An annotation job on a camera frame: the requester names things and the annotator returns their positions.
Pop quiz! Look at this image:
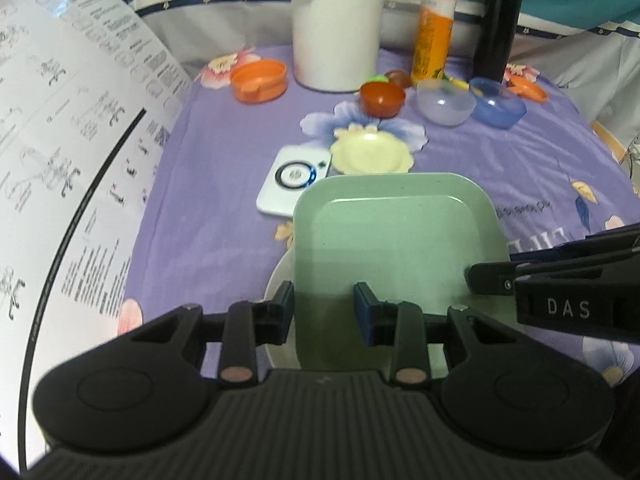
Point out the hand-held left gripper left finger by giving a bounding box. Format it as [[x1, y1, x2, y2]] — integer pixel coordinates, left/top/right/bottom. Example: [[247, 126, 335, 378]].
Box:
[[130, 281, 296, 383]]

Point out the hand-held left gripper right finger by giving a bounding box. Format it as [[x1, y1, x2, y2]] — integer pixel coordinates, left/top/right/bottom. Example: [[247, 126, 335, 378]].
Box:
[[353, 282, 521, 386]]

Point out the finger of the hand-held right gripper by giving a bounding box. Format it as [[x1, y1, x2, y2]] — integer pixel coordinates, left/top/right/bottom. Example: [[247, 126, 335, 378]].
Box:
[[509, 224, 640, 262], [465, 252, 640, 297]]

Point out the white round plate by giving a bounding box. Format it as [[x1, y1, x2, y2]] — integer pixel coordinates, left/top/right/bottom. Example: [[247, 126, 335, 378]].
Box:
[[263, 249, 302, 368]]

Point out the green square plate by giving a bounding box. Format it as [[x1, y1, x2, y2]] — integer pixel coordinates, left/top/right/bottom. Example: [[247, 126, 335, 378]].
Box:
[[292, 172, 512, 371]]

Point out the cream flower-shaped plate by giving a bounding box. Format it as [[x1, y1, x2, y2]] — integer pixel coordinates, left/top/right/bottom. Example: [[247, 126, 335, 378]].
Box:
[[330, 127, 415, 177]]

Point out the blue plastic bowl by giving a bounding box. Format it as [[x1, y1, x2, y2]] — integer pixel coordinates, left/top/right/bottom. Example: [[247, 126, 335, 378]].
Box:
[[469, 77, 528, 130]]

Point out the clear plastic bowl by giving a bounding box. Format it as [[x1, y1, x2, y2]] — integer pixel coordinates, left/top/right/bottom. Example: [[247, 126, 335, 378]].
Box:
[[416, 78, 476, 127]]

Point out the orange plastic bowl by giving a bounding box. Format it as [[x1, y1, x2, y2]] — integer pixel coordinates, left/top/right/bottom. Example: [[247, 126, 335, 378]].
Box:
[[359, 81, 406, 119]]

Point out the purple floral bedsheet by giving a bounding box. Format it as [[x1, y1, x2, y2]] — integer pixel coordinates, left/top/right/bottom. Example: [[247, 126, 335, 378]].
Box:
[[119, 45, 640, 392]]

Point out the white square device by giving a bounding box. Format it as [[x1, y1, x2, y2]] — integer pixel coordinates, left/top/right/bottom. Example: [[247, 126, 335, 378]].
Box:
[[256, 146, 335, 219]]

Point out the orange toy pan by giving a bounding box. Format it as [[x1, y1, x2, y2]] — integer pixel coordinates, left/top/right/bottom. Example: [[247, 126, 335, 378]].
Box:
[[507, 76, 549, 105]]

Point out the grey white cloth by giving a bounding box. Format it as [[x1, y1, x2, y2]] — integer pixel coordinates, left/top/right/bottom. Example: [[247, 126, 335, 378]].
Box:
[[520, 22, 640, 128]]

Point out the orange toy pot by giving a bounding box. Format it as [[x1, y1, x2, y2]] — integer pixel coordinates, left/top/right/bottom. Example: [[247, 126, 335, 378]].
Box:
[[230, 59, 289, 105]]

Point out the black thermos bottle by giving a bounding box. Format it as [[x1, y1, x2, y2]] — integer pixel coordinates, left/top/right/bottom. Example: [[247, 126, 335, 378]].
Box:
[[474, 0, 524, 84]]

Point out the orange juice bottle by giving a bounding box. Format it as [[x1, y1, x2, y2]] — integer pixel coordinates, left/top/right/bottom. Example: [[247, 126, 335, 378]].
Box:
[[411, 0, 459, 87]]

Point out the printed instruction sheet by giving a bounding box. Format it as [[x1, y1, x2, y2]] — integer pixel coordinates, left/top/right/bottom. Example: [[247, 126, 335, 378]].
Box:
[[0, 0, 194, 476]]

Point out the white thermos jug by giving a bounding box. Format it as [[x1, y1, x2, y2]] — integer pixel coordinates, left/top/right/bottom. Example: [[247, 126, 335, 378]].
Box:
[[291, 0, 385, 93]]

